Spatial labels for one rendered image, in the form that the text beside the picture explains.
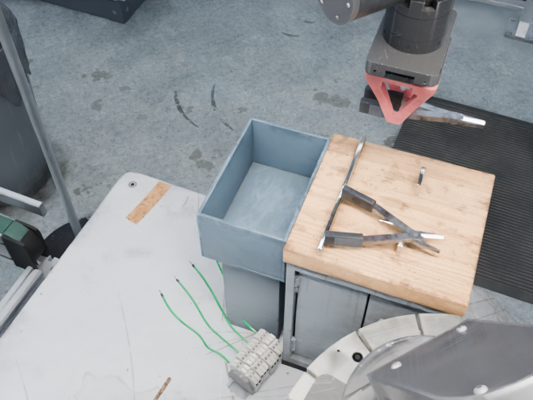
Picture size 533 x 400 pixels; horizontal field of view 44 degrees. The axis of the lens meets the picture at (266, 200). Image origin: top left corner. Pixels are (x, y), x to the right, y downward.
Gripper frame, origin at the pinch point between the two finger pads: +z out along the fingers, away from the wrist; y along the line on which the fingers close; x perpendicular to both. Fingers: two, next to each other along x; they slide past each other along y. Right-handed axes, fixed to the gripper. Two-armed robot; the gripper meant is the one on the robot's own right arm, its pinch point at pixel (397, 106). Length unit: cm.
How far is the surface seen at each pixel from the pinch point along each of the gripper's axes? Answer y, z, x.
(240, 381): 18.4, 38.1, -11.4
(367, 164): -2.1, 12.1, -2.3
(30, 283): 10, 49, -53
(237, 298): 9.7, 32.3, -15.1
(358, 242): 11.0, 9.6, -0.2
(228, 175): 3.4, 14.2, -18.1
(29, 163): -51, 105, -111
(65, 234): -38, 118, -94
